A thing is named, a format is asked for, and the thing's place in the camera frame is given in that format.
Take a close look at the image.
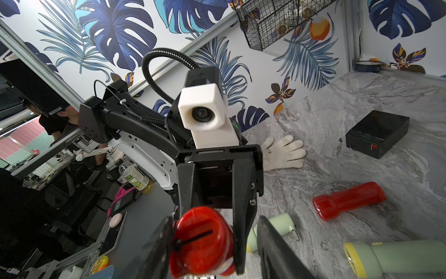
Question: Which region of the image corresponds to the small black box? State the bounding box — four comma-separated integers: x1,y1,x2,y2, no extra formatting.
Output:
346,110,410,159

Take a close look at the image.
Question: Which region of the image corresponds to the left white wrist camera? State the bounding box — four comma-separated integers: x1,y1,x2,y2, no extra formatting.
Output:
178,67,240,149

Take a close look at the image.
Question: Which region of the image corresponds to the green flashlight back row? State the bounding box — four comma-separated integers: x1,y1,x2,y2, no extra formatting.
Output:
344,240,446,279

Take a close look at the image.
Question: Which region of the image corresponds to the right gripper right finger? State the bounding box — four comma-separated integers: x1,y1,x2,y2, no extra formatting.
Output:
257,216,314,279

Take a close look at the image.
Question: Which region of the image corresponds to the white work glove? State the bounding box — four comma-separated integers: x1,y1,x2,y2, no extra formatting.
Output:
261,135,307,172

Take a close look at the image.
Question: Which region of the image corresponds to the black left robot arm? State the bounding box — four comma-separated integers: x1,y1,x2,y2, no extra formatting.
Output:
80,79,264,277

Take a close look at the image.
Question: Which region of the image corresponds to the left black corrugated cable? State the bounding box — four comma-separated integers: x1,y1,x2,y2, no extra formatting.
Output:
141,48,201,105

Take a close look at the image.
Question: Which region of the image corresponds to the black wire basket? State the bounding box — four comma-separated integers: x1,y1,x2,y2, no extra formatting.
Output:
228,1,334,51

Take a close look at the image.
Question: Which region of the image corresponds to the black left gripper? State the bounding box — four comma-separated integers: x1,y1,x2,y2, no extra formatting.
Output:
175,144,264,275

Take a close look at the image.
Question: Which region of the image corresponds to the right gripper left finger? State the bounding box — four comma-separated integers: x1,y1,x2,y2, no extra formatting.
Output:
113,216,174,279

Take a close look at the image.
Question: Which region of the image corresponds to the black tape roll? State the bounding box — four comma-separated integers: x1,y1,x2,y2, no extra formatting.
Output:
353,60,383,73

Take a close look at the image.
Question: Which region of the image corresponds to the green flashlight front left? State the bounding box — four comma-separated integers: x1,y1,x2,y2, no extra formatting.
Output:
246,212,300,253

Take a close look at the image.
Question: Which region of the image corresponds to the red flashlight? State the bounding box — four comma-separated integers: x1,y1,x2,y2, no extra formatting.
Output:
312,182,387,222
170,206,235,279

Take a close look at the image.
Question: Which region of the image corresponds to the person behind the cell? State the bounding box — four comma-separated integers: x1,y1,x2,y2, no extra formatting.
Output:
23,99,79,140

